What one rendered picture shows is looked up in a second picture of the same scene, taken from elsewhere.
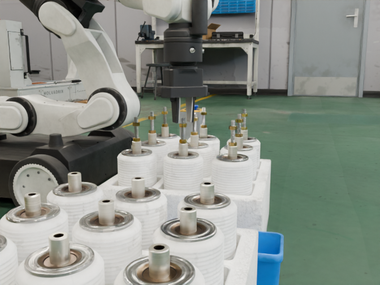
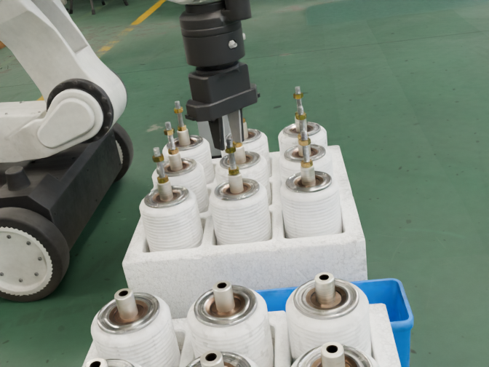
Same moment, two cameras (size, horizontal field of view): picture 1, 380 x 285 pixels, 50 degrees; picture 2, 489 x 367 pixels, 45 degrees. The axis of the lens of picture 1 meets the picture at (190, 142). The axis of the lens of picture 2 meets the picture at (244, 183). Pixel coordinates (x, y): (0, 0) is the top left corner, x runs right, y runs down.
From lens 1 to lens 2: 25 cm
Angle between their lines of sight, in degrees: 16
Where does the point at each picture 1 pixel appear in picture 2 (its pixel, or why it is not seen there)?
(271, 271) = (400, 341)
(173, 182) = (233, 234)
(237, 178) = (323, 212)
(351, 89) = not seen: outside the picture
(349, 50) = not seen: outside the picture
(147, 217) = (252, 340)
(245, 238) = (376, 324)
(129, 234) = not seen: outside the picture
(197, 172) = (263, 212)
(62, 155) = (36, 202)
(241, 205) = (337, 250)
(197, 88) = (244, 95)
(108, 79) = (72, 65)
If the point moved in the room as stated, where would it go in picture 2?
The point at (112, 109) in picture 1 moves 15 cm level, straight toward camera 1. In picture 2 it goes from (92, 114) to (105, 135)
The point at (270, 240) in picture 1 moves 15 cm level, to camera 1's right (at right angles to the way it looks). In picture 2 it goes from (383, 290) to (471, 268)
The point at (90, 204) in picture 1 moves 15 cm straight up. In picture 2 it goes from (161, 333) to (132, 223)
